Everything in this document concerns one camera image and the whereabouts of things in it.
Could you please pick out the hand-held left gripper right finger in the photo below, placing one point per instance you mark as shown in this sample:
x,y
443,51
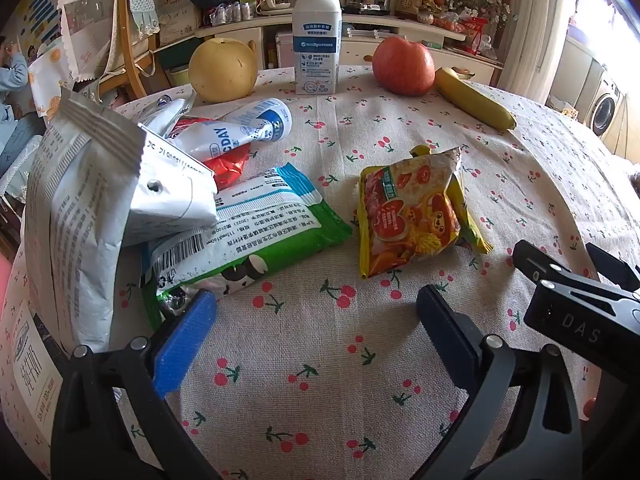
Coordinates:
x,y
445,330

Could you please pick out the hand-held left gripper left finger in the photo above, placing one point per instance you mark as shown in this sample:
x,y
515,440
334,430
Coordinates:
x,y
185,342

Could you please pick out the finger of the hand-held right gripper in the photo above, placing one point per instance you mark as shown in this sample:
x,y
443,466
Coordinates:
x,y
537,260
615,267

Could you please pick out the yellow snack packet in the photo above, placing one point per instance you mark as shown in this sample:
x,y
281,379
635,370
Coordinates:
x,y
410,215

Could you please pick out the white green-edged packet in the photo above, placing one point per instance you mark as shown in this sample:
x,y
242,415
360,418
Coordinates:
x,y
240,235

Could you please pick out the large white foil bag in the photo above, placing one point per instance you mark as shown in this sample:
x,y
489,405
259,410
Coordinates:
x,y
85,210

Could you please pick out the red milk tea packet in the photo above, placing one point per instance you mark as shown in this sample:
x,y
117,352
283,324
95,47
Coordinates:
x,y
227,170

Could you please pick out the white blue squeeze pouch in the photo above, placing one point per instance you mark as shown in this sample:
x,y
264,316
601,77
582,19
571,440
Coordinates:
x,y
240,127

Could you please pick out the cherry print tablecloth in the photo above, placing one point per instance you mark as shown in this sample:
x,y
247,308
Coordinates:
x,y
325,360

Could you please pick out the front-load washing machine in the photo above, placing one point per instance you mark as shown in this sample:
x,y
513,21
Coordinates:
x,y
605,105

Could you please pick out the yellow banana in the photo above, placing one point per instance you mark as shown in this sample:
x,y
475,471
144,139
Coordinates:
x,y
470,100

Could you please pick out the red bag of oranges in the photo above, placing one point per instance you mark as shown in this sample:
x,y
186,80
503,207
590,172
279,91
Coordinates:
x,y
470,35

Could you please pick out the lace-covered standing air conditioner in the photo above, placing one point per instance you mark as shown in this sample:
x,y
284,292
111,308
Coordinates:
x,y
530,25

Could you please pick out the red apple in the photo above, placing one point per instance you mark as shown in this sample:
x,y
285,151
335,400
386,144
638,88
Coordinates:
x,y
402,66

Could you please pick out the green waste bin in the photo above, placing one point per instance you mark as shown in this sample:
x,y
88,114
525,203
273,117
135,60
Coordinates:
x,y
177,76

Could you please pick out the yellow pear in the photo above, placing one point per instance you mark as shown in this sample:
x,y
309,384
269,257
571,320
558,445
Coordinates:
x,y
222,70

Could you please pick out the wooden chair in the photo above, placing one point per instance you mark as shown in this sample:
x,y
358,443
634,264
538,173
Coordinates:
x,y
131,60

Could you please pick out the orange print tablecloth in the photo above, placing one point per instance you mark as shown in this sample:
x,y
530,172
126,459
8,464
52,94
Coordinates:
x,y
47,85

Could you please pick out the cream tv cabinet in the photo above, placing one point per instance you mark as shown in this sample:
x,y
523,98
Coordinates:
x,y
235,42

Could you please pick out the pink storage box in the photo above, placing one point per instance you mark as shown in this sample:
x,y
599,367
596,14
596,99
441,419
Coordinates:
x,y
284,50

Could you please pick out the white plastic drink bottle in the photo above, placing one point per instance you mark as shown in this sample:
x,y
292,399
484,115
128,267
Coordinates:
x,y
316,40

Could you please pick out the white cartoon print cover cloth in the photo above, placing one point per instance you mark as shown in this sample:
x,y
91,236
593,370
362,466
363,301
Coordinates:
x,y
85,35

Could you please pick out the row of small silver bottles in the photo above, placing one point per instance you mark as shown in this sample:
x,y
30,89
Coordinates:
x,y
232,12

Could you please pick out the pale green lace cloth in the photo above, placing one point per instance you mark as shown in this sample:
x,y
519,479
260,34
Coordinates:
x,y
142,5

